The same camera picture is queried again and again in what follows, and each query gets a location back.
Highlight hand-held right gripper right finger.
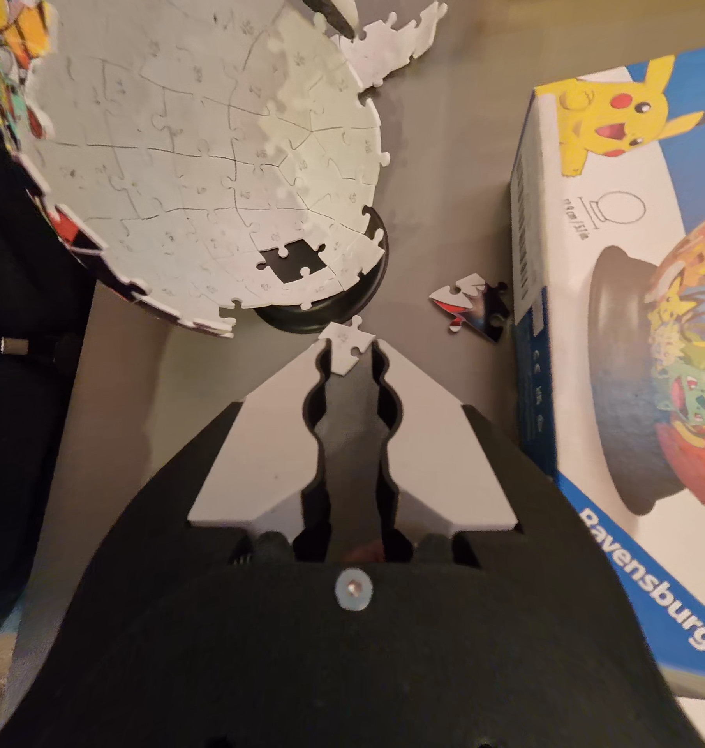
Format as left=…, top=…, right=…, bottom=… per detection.
left=371, top=339, right=518, bottom=561

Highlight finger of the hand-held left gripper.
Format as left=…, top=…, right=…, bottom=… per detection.
left=303, top=0, right=362, bottom=41

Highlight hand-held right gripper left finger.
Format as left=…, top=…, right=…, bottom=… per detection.
left=188, top=338, right=334, bottom=562

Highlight white puzzle piece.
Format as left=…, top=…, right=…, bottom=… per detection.
left=319, top=316, right=377, bottom=376

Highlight black ball stand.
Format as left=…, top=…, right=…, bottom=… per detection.
left=253, top=207, right=390, bottom=335

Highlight colourful puzzle ball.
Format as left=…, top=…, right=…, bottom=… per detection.
left=0, top=0, right=391, bottom=340

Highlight black red puzzle piece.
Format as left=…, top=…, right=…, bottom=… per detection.
left=428, top=273, right=512, bottom=344

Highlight blue puzzle box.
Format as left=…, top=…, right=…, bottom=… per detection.
left=509, top=44, right=705, bottom=699

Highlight black strap with buckle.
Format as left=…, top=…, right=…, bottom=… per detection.
left=0, top=336, right=73, bottom=375

